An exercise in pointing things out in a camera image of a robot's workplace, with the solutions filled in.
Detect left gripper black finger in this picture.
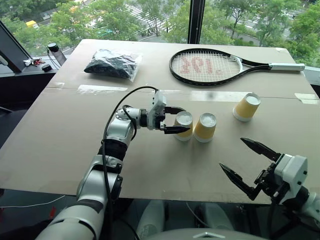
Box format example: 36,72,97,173
163,126,192,135
164,106,187,116

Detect black and white tennis racket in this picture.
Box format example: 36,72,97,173
168,47,306,88

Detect yellow paper cup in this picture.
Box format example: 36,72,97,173
232,92,262,123
173,110,194,142
192,112,217,144

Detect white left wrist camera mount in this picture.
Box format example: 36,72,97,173
146,90,167,131

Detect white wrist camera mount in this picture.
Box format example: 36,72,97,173
273,153,309,195
146,90,167,131

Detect black window frame post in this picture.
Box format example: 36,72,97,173
187,0,212,46

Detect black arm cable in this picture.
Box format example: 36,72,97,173
268,189,287,240
101,86,161,240

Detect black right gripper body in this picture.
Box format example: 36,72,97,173
253,161,289,199

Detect clear bag with black contents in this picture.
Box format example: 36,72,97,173
83,48,144,83

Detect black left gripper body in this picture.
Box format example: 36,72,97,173
154,106,169,131

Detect small keys and white clutter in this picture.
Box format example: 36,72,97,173
23,57,42,67

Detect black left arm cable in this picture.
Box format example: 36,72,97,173
101,86,161,240

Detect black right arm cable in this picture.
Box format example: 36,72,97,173
268,189,287,240

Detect grey robot torso top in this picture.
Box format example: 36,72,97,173
151,228,266,240

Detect clear tape strip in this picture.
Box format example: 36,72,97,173
76,84,129,93

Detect thin white floor cable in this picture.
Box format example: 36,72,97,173
0,194,66,209

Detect grey rounded robot body shape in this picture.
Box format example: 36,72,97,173
135,199,166,240
199,201,235,232

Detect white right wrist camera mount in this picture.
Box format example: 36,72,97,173
273,153,309,195

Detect small black device with cable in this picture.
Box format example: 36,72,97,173
46,42,67,67

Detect pale tape strip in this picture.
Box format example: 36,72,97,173
293,92,320,105

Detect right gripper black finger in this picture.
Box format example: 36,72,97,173
240,137,283,163
219,162,264,201

